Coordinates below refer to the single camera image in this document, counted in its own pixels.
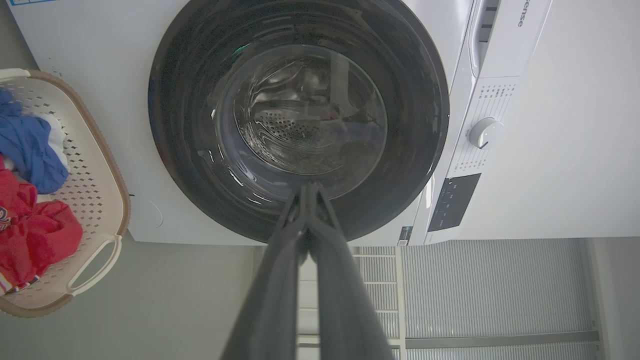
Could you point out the blue garment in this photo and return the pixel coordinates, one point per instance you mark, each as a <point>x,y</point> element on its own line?
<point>30,145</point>

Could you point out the white front-load washing machine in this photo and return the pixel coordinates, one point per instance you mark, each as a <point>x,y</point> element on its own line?
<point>550,150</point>

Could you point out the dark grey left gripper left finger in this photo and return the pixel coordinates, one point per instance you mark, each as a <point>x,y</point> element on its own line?
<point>270,295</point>

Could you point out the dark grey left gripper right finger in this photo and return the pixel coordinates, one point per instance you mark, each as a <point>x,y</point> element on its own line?
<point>345,300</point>

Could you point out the cream perforated laundry basket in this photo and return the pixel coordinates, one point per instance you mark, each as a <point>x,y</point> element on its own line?
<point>90,190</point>

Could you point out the red garment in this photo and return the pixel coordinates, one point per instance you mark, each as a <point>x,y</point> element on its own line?
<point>35,235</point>

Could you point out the black washer display panel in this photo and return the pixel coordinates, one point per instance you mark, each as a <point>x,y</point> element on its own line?
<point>453,202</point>

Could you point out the round dark glass washer door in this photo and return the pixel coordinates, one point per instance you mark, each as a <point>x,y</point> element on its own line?
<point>300,115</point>

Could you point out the white washer program dial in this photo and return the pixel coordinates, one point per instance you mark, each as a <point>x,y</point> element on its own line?
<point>484,133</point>

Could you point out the white washer detergent drawer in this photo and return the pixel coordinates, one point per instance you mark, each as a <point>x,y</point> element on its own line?
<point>492,35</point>

